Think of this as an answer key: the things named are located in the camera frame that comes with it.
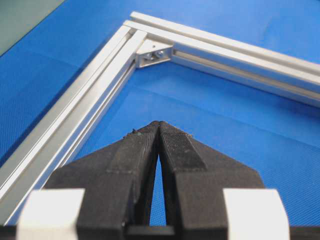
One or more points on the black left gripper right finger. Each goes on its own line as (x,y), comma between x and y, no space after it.
(194,176)

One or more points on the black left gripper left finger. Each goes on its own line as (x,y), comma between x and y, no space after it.
(118,181)

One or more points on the aluminium extrusion frame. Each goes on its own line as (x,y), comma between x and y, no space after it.
(142,41)

